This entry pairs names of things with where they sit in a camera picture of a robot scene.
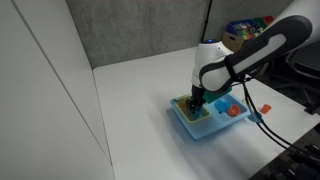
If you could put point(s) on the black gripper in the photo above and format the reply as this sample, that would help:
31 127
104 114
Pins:
197 93

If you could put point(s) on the small blue toy cup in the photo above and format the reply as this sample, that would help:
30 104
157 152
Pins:
198 113

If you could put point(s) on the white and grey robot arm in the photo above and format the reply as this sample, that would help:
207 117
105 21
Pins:
253 50

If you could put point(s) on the yellow toy drying rack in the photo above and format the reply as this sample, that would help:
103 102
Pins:
185 113

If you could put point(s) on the blue cup in sink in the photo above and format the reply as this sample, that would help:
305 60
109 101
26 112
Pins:
220 106

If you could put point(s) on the light blue toy sink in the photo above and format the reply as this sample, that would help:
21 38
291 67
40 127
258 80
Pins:
213 126

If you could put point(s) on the orange toy tumbler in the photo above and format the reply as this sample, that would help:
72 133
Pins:
265 108

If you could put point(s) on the brown cardboard box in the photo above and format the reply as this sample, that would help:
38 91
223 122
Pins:
233 41

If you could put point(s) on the black stand pole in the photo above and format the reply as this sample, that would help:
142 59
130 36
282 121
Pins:
206 20

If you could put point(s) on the black office chair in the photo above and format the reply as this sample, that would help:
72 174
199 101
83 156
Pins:
300 73

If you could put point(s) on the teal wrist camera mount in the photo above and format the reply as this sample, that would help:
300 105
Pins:
213 96

